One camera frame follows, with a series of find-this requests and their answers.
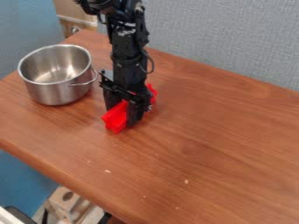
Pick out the stainless steel pot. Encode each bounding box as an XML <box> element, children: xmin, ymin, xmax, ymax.
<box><xmin>17</xmin><ymin>44</ymin><xmax>98</xmax><ymax>106</ymax></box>

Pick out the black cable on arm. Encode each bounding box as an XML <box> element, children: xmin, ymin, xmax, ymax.
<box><xmin>137</xmin><ymin>49</ymin><xmax>156</xmax><ymax>75</ymax></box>

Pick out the red plastic block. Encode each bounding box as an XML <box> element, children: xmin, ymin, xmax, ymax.
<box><xmin>101</xmin><ymin>83</ymin><xmax>157</xmax><ymax>134</ymax></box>

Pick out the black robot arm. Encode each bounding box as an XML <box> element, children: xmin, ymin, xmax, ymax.
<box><xmin>73</xmin><ymin>0</ymin><xmax>153</xmax><ymax>127</ymax></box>

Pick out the wooden box behind table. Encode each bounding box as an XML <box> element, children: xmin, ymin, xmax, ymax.
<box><xmin>51</xmin><ymin>0</ymin><xmax>97</xmax><ymax>37</ymax></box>

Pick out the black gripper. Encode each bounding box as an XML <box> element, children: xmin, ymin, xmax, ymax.
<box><xmin>99</xmin><ymin>55</ymin><xmax>146</xmax><ymax>127</ymax></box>

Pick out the wooden frame under table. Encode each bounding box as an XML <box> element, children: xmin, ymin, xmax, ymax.
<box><xmin>31</xmin><ymin>186</ymin><xmax>103</xmax><ymax>224</ymax></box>

